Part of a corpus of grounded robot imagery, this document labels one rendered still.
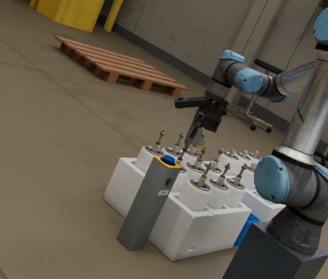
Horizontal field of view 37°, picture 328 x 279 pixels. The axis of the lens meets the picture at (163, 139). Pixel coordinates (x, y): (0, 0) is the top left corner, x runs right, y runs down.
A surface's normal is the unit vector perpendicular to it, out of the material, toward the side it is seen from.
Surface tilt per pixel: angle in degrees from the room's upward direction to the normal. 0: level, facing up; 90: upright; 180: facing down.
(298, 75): 106
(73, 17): 90
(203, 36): 90
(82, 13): 90
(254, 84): 90
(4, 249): 0
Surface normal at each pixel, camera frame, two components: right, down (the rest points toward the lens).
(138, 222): -0.62, -0.06
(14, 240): 0.40, -0.88
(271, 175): -0.87, -0.11
